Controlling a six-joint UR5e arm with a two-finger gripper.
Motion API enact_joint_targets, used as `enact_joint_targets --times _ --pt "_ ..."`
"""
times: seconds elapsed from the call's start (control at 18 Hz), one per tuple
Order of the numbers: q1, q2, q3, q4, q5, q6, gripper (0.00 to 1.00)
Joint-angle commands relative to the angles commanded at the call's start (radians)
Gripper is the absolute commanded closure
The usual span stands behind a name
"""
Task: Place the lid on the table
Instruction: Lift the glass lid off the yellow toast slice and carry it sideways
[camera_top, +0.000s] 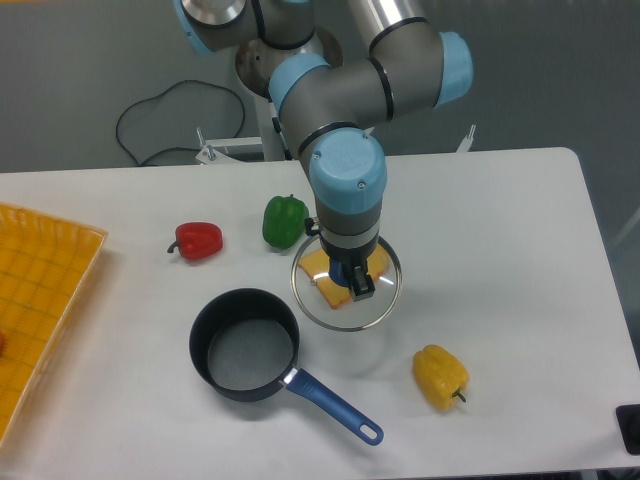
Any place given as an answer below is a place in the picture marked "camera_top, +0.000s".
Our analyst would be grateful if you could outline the green bell pepper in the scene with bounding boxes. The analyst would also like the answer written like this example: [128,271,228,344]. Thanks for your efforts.
[262,195,309,250]

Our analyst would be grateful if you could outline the glass lid blue knob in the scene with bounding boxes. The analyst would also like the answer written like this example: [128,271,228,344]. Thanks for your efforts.
[290,235,402,332]

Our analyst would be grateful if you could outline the yellow bell pepper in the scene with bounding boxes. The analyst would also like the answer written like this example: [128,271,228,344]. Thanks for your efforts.
[412,344,470,411]

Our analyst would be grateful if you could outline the yellow plastic basket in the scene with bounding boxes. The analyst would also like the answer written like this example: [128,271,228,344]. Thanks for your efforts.
[1,203,108,440]

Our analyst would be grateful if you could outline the red bell pepper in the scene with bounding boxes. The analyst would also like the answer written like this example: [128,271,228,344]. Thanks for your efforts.
[167,222,224,261]

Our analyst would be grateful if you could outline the toy toast slice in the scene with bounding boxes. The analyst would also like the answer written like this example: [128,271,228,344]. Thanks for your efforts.
[298,245,390,309]

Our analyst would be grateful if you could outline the black device at table edge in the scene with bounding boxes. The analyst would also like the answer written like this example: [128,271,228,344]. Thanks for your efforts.
[616,404,640,456]

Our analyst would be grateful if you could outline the black cable on floor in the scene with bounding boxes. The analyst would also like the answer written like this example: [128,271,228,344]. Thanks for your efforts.
[115,79,247,167]

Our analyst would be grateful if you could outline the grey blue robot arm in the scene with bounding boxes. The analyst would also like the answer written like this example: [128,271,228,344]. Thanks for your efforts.
[174,1,473,301]

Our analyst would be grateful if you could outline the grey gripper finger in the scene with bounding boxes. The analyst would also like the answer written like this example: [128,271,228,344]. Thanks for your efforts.
[349,266,374,302]

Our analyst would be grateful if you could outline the black saucepan blue handle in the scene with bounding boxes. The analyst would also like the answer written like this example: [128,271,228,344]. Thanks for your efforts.
[189,288,384,446]

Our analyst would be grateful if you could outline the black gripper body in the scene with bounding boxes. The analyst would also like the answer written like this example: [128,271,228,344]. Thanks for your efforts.
[321,236,378,273]

